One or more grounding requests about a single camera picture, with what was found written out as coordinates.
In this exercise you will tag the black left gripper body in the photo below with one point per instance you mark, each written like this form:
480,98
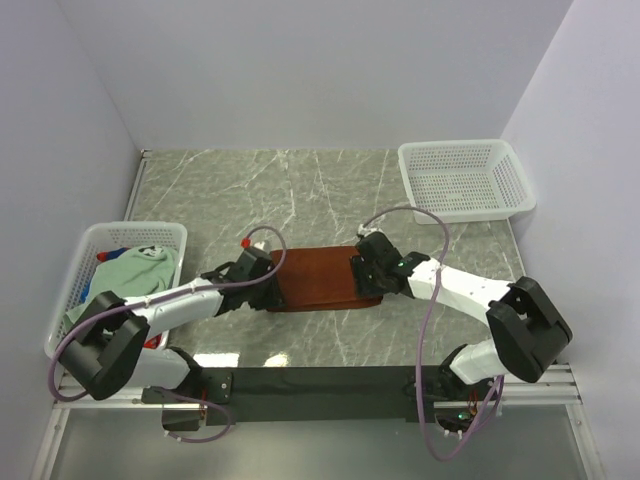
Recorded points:
263,294

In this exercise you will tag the aluminium table edge rail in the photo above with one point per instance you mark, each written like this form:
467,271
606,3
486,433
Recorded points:
146,155

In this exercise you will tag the mint green towel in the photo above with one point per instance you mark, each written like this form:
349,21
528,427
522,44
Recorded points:
140,271

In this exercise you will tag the aluminium front frame rail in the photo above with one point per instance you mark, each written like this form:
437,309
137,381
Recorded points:
327,423

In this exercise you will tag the white laundry basket with clothes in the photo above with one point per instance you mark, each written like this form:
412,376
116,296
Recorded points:
104,237

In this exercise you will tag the red patterned cloth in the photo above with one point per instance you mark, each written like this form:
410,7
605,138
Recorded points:
111,254

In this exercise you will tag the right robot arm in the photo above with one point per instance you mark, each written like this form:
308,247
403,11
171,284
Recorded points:
527,332

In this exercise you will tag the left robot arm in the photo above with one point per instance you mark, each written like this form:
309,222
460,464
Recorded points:
105,350

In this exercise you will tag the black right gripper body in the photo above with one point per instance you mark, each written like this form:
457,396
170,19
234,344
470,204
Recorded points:
368,280

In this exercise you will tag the rust brown towel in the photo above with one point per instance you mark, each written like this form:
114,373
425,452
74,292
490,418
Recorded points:
320,279

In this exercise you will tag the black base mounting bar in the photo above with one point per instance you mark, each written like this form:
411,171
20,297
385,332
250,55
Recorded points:
269,394

